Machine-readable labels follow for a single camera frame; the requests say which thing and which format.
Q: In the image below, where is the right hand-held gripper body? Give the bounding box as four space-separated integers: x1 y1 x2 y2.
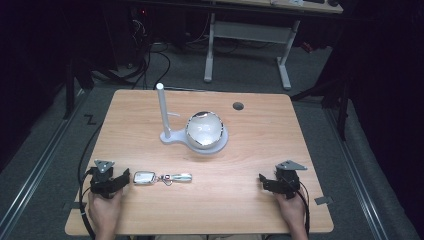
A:
274 160 308 200

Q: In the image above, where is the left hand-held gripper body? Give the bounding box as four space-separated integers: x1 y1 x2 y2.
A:
87 159 117 200

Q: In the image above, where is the silver car key with keychain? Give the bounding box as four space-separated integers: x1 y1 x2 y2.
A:
132 170 194 187

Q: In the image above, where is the person's left hand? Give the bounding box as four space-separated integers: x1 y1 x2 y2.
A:
87 187 125 232

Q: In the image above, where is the person's right hand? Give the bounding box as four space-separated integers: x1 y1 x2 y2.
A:
273 190 307 229

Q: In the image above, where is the grey tape piece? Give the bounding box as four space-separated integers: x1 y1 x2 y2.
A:
313 195 334 206

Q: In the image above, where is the white stand with pole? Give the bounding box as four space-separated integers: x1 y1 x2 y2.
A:
155 82 230 155

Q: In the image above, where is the shiny silver round bowl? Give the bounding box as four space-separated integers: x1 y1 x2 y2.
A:
184 110 225 150

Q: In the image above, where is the dark metal stand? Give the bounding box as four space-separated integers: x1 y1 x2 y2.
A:
62 56 95 120
289 74 355 142

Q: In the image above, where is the wooden desk with white legs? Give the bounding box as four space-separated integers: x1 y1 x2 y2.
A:
201 0 345 91

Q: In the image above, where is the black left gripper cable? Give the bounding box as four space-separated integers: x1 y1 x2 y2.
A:
77 123 102 240

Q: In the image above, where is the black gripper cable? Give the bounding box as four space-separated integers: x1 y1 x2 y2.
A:
77 123 102 240
297 180 312 236

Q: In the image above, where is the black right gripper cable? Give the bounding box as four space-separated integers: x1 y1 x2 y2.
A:
297 180 312 236

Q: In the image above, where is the metal floor rail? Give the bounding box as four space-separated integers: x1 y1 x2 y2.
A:
0 89 88 236
324 108 390 240

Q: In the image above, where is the black floor cables bundle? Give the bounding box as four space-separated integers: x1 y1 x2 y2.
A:
128 18 172 90

